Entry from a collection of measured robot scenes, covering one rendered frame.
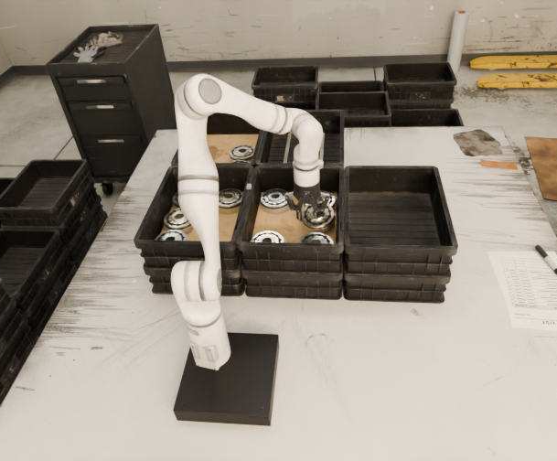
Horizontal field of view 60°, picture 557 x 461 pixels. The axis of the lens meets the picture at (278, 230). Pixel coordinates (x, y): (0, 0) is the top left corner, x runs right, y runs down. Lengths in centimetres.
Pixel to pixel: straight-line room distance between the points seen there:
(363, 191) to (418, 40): 320
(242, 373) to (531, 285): 90
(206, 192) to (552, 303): 105
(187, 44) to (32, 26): 146
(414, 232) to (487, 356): 41
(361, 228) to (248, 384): 60
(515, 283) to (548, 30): 361
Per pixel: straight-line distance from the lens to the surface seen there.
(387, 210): 162
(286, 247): 133
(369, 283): 144
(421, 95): 309
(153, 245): 143
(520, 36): 497
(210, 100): 113
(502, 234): 181
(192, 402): 128
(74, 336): 158
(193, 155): 112
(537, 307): 160
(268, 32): 473
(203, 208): 108
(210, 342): 123
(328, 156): 187
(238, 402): 126
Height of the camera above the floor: 183
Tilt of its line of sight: 41 degrees down
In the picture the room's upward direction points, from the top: 5 degrees counter-clockwise
